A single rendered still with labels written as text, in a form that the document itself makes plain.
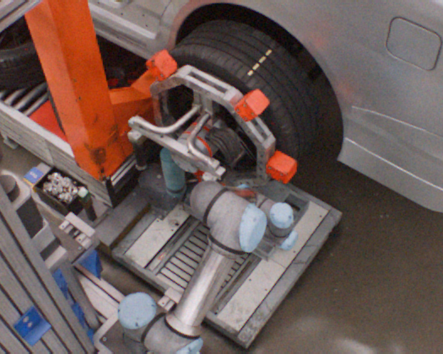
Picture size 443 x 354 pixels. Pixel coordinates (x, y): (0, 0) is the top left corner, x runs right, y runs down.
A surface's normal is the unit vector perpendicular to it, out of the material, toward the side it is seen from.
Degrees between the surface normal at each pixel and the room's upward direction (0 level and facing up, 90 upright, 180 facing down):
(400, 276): 0
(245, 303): 0
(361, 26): 90
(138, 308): 7
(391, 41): 90
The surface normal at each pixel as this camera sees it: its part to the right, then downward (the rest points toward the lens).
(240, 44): 0.00, -0.55
